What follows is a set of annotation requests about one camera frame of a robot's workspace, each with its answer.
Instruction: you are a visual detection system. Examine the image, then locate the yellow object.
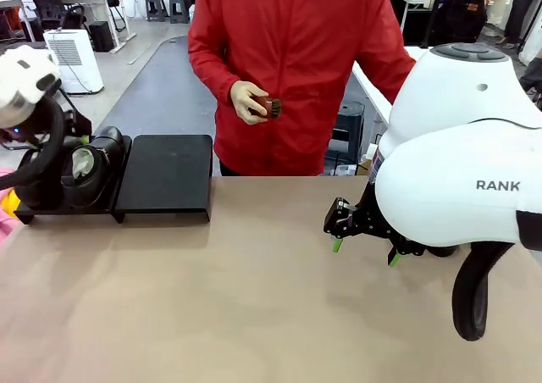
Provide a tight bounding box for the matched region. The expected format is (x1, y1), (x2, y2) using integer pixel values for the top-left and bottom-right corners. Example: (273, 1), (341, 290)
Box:
(0, 187), (20, 219)

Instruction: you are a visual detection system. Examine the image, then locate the brown wooden shoe brush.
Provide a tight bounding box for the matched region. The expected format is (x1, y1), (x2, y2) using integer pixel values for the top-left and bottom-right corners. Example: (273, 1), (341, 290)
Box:
(249, 96), (284, 122)

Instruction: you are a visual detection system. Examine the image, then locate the black vertical pole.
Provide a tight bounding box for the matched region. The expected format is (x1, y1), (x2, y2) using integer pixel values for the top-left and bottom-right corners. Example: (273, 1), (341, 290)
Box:
(422, 0), (442, 50)

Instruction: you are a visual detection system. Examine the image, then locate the white paper shoe stuffing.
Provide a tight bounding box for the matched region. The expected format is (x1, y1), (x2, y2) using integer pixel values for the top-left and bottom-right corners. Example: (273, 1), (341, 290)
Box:
(71, 145), (101, 179)

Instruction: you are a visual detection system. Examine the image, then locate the arm black cable sleeve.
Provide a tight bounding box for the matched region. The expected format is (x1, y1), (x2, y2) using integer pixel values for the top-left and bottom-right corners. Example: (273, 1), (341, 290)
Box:
(0, 80), (68, 192)
(451, 208), (542, 342)

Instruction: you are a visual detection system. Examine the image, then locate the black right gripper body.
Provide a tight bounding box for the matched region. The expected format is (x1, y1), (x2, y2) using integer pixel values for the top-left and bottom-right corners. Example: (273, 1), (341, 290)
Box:
(358, 183), (401, 242)

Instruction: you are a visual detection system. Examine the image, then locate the grey plastic step stool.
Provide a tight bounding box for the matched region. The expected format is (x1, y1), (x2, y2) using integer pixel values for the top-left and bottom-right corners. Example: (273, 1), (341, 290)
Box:
(144, 0), (169, 22)
(169, 0), (191, 25)

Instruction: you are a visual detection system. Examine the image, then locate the white folding table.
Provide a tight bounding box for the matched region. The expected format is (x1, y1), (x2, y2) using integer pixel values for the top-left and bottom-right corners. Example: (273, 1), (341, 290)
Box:
(351, 46), (427, 118)

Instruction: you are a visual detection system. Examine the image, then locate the person's right hand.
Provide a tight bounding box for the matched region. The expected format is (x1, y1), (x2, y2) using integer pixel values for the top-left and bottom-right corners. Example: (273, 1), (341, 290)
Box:
(230, 80), (270, 126)

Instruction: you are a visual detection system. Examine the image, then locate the background person in black apron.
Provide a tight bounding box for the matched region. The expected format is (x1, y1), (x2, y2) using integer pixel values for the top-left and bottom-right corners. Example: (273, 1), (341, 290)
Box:
(433, 0), (489, 47)

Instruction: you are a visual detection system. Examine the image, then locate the white air purifier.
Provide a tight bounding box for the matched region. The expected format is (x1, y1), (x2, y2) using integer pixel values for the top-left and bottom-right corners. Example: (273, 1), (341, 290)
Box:
(43, 28), (105, 95)

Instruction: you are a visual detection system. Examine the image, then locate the person's left forearm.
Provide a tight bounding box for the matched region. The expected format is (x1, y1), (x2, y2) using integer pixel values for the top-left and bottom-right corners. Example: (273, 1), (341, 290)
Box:
(354, 46), (418, 105)

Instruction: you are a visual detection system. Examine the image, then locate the person's right forearm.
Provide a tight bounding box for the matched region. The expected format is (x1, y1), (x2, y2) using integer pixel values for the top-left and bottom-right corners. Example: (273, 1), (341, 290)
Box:
(187, 39), (255, 105)

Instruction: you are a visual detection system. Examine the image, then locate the pink cloth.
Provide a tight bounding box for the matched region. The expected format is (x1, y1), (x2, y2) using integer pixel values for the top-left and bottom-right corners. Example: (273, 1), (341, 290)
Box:
(0, 167), (20, 249)

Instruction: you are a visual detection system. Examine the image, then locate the seated person in grey trousers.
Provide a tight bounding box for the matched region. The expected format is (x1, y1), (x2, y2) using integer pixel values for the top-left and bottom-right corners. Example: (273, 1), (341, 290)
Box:
(518, 58), (542, 109)

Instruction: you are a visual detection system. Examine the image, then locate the black computer tower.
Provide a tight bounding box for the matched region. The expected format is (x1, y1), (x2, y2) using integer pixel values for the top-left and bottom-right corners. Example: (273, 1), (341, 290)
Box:
(88, 20), (115, 53)

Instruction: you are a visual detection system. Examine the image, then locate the person in red jacket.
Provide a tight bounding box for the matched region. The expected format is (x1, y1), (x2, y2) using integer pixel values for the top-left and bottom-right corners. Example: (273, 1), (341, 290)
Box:
(187, 0), (418, 178)

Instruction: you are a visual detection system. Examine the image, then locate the black round bin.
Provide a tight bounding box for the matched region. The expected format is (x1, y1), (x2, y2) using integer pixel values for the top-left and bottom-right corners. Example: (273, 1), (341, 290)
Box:
(328, 100), (366, 164)

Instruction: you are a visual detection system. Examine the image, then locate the black office chair at desk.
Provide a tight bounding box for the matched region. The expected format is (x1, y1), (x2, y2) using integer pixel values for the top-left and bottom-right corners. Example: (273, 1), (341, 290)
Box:
(23, 0), (86, 33)

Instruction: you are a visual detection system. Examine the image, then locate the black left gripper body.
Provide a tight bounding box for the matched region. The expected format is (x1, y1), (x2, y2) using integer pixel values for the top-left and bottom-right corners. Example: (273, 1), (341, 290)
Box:
(0, 121), (43, 147)

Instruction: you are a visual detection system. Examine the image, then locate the right arm black cable sleeve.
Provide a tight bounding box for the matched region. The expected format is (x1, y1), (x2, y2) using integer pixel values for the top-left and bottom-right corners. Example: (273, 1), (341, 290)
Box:
(451, 208), (542, 342)

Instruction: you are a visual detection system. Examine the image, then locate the left arm black cable sleeve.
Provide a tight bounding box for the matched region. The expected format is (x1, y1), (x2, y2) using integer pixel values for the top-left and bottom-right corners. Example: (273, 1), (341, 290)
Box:
(0, 80), (68, 192)

